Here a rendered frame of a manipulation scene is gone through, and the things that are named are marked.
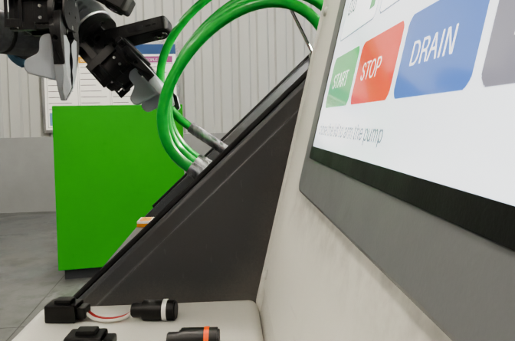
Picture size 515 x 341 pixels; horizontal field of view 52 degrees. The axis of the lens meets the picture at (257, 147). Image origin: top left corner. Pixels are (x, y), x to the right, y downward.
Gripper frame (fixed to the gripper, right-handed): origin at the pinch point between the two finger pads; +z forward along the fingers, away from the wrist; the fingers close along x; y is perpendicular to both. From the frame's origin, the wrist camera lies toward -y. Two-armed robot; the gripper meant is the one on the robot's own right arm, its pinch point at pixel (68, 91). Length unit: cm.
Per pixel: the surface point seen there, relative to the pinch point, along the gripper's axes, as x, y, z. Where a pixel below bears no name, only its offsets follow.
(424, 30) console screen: 58, -30, 2
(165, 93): 12.7, -15.2, 1.1
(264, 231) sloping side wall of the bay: 22.9, -26.2, 16.2
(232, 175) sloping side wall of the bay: 22.9, -23.0, 10.3
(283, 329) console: 42, -26, 19
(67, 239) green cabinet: -318, 98, 90
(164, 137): 12.7, -14.9, 6.5
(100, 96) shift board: -640, 146, -31
